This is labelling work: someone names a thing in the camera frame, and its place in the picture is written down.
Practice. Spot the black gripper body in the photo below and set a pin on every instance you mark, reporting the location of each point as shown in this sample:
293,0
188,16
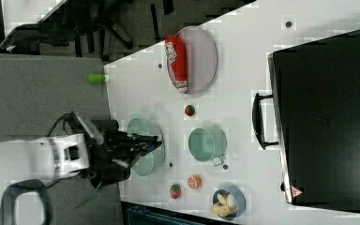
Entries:
111,152

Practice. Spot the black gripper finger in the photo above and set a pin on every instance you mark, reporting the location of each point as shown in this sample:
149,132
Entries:
146,144

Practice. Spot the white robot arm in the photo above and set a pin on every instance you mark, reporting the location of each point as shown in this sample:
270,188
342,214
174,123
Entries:
46,159

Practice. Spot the silver black toaster oven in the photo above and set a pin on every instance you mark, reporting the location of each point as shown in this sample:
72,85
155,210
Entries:
316,97

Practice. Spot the green oval colander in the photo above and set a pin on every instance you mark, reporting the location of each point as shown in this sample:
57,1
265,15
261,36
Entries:
153,156

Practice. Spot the red strawberry toy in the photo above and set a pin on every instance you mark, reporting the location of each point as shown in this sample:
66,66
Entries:
175,191

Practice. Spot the small red tomato toy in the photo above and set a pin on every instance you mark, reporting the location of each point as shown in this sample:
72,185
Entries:
189,110

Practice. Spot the green metal mug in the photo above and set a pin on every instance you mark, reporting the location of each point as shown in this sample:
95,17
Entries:
208,144

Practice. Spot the orange slice toy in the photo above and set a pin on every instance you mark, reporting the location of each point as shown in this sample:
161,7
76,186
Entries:
194,181

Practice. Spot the green cylinder object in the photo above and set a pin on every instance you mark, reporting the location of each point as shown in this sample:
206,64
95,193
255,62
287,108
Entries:
98,78

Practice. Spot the red ketchup bottle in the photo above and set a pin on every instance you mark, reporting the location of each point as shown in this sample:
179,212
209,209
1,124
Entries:
176,53

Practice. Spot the grey round plate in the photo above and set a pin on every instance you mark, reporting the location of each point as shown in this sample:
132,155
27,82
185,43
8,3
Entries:
202,59

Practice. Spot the yellow banana toy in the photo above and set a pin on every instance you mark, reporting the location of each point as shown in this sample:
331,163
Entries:
225,206

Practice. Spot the blue bowl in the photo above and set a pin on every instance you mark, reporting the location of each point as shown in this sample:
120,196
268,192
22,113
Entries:
240,199

